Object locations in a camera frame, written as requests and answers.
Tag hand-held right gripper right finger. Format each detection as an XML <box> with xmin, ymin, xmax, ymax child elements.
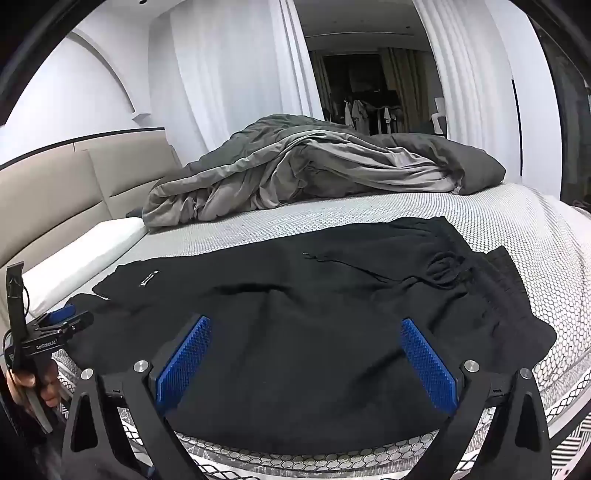
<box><xmin>399</xmin><ymin>318</ymin><xmax>555</xmax><ymax>480</ymax></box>

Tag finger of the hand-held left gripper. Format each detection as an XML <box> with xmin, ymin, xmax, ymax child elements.
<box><xmin>39</xmin><ymin>305</ymin><xmax>77</xmax><ymax>326</ymax></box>
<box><xmin>54</xmin><ymin>312</ymin><xmax>95</xmax><ymax>342</ymax></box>

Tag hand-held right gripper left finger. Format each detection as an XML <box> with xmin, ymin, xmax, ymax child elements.
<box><xmin>61</xmin><ymin>315</ymin><xmax>213</xmax><ymax>480</ymax></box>

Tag black pants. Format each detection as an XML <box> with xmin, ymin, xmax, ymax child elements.
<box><xmin>54</xmin><ymin>216</ymin><xmax>557</xmax><ymax>455</ymax></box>

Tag person's left hand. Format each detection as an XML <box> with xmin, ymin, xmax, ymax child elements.
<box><xmin>7</xmin><ymin>367</ymin><xmax>63</xmax><ymax>411</ymax></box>

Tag white pillow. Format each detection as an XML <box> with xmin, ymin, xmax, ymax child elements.
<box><xmin>21</xmin><ymin>216</ymin><xmax>149</xmax><ymax>319</ymax></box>

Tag beige padded headboard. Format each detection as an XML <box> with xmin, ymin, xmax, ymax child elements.
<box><xmin>0</xmin><ymin>136</ymin><xmax>183</xmax><ymax>319</ymax></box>

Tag white honeycomb bed mattress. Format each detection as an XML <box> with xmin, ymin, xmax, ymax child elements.
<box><xmin>28</xmin><ymin>180</ymin><xmax>591</xmax><ymax>480</ymax></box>

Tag grey duvet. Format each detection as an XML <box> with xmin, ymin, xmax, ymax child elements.
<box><xmin>141</xmin><ymin>114</ymin><xmax>508</xmax><ymax>230</ymax></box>

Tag white chair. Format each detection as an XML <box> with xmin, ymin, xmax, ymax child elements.
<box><xmin>431</xmin><ymin>97</ymin><xmax>448</xmax><ymax>138</ymax></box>

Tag hanging clothes on rack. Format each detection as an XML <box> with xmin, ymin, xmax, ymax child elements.
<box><xmin>323</xmin><ymin>95</ymin><xmax>407</xmax><ymax>137</ymax></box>

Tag white curtain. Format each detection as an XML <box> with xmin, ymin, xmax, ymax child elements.
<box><xmin>168</xmin><ymin>0</ymin><xmax>324</xmax><ymax>169</ymax></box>
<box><xmin>411</xmin><ymin>0</ymin><xmax>561</xmax><ymax>195</ymax></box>

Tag brown curtain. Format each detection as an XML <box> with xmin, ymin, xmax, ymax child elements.
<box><xmin>381</xmin><ymin>46</ymin><xmax>432</xmax><ymax>136</ymax></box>

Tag dark glass door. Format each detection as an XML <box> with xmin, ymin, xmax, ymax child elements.
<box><xmin>538</xmin><ymin>18</ymin><xmax>591</xmax><ymax>208</ymax></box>

